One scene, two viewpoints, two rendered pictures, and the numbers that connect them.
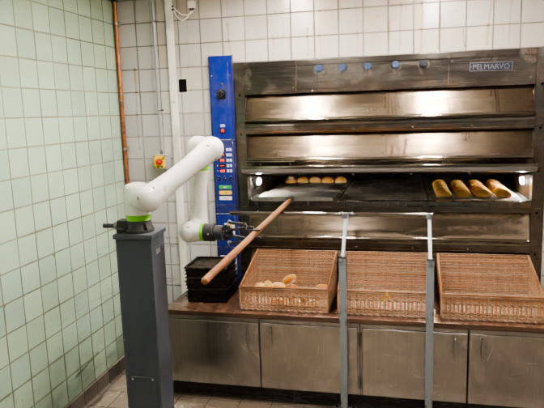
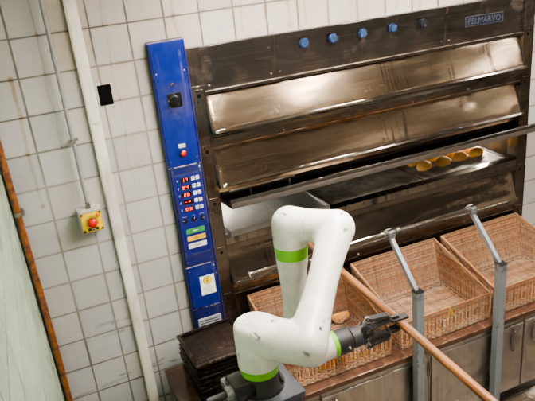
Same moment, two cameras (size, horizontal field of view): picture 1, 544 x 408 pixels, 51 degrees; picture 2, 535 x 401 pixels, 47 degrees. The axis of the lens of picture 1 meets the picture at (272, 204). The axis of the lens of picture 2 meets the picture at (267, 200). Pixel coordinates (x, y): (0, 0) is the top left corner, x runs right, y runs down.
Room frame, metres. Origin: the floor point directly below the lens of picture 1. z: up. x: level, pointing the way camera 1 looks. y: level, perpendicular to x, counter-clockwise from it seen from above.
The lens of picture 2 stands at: (1.50, 1.50, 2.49)
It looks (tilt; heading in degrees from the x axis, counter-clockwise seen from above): 23 degrees down; 326
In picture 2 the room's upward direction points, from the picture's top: 6 degrees counter-clockwise
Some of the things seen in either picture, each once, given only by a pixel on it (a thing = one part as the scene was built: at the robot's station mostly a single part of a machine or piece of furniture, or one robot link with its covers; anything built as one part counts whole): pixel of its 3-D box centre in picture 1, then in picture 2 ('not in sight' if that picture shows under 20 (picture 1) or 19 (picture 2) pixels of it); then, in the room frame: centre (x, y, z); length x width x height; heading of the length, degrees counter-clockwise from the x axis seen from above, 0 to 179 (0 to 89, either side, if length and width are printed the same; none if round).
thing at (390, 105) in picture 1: (382, 104); (380, 79); (3.70, -0.72, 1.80); 1.79 x 0.11 x 0.19; 77
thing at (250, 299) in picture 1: (290, 278); (318, 324); (3.56, -0.10, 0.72); 0.56 x 0.49 x 0.28; 77
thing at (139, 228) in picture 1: (129, 225); (244, 383); (2.88, 0.73, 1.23); 0.26 x 0.15 x 0.06; 81
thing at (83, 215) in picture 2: (161, 161); (91, 219); (3.99, 0.75, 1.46); 0.10 x 0.07 x 0.10; 77
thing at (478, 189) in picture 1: (469, 187); (423, 146); (3.99, -1.38, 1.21); 0.61 x 0.48 x 0.06; 167
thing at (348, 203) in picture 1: (382, 203); (380, 196); (3.72, -0.72, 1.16); 1.80 x 0.06 x 0.04; 77
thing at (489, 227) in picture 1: (382, 225); (384, 222); (3.70, -0.72, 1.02); 1.79 x 0.11 x 0.19; 77
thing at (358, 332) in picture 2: (224, 232); (361, 334); (2.87, 0.25, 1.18); 0.09 x 0.07 x 0.08; 76
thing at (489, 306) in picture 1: (486, 285); (506, 260); (3.29, -1.26, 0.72); 0.56 x 0.49 x 0.28; 77
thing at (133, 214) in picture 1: (138, 201); (259, 344); (2.86, 0.67, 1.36); 0.16 x 0.13 x 0.19; 31
